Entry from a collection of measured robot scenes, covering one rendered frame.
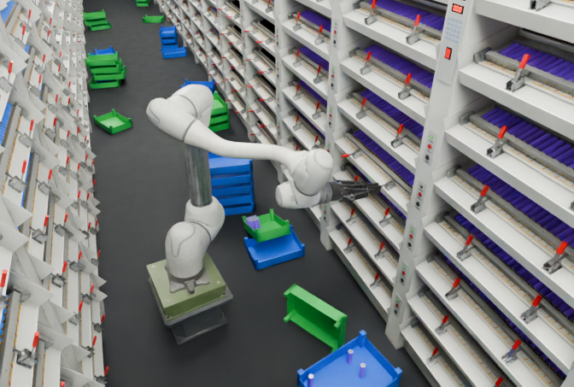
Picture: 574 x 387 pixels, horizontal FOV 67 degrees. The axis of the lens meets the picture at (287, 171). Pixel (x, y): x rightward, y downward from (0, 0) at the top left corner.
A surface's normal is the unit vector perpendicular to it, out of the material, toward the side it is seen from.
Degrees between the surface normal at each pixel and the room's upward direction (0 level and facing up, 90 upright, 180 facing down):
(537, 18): 110
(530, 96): 20
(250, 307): 0
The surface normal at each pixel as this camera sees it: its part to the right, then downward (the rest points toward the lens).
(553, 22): -0.87, 0.48
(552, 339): -0.32, -0.72
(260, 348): 0.00, -0.83
